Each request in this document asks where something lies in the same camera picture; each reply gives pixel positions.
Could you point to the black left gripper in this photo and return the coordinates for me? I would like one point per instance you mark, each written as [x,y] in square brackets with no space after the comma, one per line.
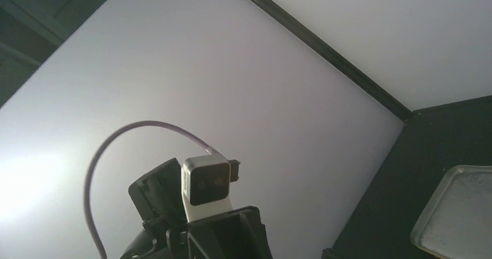
[238,233]

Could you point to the silver metal tin lid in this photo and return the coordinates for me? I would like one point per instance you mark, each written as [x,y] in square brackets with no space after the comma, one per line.
[456,222]

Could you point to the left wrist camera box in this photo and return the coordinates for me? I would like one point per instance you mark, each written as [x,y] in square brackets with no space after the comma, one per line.
[205,186]

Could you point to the black frame post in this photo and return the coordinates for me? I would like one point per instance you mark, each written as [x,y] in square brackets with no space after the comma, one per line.
[333,57]

